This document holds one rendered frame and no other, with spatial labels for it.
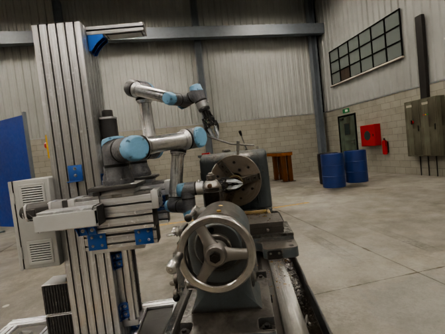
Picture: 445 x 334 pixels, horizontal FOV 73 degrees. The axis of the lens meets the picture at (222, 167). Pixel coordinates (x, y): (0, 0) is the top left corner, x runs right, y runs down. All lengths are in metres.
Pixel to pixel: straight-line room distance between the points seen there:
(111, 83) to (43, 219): 10.98
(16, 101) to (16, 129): 6.37
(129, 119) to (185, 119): 2.09
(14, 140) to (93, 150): 5.06
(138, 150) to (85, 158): 0.43
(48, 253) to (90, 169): 0.48
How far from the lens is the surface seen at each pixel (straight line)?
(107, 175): 1.55
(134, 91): 2.05
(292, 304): 0.85
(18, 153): 6.72
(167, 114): 12.05
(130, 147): 1.41
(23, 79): 13.11
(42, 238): 1.87
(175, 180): 1.77
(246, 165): 1.83
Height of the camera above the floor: 1.27
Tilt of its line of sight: 3 degrees down
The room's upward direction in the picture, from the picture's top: 6 degrees counter-clockwise
